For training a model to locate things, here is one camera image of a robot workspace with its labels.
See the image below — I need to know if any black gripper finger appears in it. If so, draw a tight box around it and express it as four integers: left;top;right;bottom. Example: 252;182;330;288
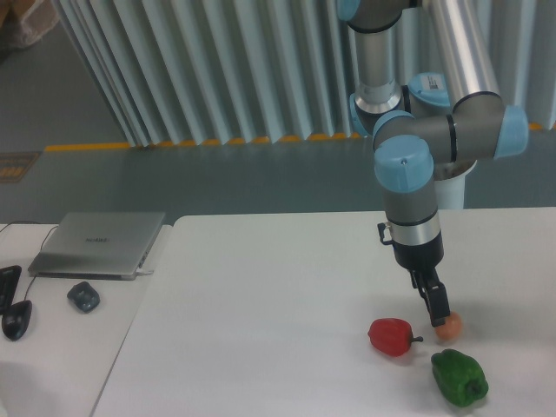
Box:
410;270;427;300
424;268;449;327

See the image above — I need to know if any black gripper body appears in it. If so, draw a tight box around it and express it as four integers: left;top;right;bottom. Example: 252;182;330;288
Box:
393;233;444;272

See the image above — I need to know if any brown egg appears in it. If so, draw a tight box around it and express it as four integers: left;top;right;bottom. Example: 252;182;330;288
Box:
434;311;463;341

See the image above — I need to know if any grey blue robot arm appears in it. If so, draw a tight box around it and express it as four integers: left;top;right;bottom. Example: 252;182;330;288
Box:
336;1;529;327

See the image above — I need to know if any red bell pepper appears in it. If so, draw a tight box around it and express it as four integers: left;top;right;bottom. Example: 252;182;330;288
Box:
367;318;424;357

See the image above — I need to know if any green bell pepper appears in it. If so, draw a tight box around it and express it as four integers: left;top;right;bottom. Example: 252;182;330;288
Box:
431;348;489;407

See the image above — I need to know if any silver laptop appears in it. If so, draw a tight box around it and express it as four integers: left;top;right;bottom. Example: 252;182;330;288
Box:
28;212;165;281

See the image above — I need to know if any white pleated curtain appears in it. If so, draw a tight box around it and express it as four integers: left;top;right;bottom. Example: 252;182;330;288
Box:
52;1;555;147

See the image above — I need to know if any dark earbuds case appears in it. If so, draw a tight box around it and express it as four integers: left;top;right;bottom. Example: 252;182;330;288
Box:
67;281;101;314

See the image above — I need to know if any black computer mouse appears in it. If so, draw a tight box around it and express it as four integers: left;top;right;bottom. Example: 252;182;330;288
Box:
1;300;33;341

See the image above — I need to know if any cardboard box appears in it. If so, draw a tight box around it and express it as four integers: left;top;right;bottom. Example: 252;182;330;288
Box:
1;0;59;52

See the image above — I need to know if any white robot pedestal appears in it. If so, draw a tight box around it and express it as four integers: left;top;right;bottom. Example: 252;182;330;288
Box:
434;161;477;209

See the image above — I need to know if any black mouse cable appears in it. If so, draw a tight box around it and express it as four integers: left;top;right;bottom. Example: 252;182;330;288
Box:
0;221;60;305

